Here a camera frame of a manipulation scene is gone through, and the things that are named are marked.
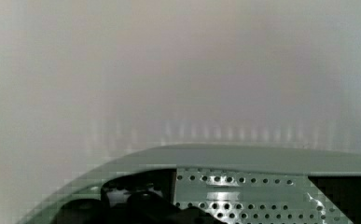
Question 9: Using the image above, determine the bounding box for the green plastic strainer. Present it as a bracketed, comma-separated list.
[18, 144, 361, 224]

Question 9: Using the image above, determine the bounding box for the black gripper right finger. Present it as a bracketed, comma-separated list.
[309, 176, 361, 224]

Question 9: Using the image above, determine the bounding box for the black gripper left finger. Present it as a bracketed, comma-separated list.
[51, 169, 224, 224]

